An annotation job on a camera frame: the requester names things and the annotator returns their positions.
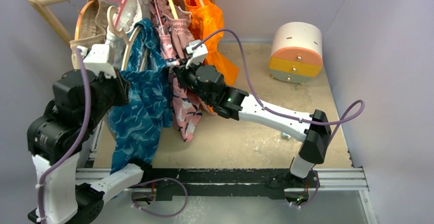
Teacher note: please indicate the white shorts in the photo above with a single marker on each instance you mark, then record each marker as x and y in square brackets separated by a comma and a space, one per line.
[134, 11]

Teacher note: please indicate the dusty pink shorts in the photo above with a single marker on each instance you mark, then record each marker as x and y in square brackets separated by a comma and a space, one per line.
[177, 35]

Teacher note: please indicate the blue leaf-print shorts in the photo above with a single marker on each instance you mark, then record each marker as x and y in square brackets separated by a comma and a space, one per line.
[138, 125]

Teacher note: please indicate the light blue stapler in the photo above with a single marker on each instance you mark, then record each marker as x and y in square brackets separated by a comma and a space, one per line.
[285, 136]

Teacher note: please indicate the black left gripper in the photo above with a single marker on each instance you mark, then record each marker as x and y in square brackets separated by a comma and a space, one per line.
[122, 85]

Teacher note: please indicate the beige shorts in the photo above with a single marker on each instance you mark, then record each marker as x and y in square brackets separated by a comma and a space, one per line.
[93, 29]

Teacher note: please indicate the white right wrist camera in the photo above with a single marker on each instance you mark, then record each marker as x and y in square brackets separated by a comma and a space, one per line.
[196, 53]

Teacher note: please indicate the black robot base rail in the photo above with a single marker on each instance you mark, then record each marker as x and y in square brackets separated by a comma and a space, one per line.
[273, 183]

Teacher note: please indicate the pink navy patterned shorts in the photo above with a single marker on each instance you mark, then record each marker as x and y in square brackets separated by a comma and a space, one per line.
[185, 106]

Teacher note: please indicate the round pastel drawer box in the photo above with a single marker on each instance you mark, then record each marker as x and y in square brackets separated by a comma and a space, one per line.
[296, 53]

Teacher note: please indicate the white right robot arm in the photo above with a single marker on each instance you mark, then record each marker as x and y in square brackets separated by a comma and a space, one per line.
[311, 129]

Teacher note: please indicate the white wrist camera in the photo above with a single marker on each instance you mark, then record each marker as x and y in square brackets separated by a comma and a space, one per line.
[98, 59]
[196, 53]

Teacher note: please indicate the orange hanger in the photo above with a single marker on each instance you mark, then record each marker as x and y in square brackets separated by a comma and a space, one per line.
[81, 17]

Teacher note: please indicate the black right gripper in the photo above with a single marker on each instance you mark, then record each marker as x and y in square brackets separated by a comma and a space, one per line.
[182, 72]

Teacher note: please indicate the orange shorts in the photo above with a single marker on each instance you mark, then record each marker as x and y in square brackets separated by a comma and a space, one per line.
[207, 18]

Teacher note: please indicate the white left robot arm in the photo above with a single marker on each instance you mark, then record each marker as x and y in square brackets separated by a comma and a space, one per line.
[55, 142]

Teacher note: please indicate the thin pink hanger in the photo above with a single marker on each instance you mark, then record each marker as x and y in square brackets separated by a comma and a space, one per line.
[160, 25]

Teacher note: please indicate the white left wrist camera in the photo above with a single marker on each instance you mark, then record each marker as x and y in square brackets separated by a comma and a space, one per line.
[98, 59]

